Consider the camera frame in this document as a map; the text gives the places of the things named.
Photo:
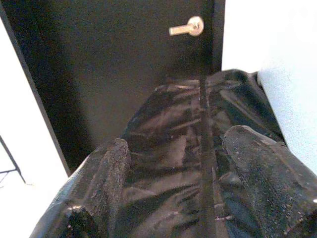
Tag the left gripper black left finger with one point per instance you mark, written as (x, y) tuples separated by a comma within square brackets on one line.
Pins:
[(106, 178)]

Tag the black plastic table cover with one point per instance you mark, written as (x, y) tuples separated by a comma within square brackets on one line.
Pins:
[(173, 153)]

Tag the black door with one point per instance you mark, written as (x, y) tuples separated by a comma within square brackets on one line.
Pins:
[(111, 62)]

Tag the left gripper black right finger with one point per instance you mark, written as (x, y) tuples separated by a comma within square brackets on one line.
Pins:
[(267, 178)]

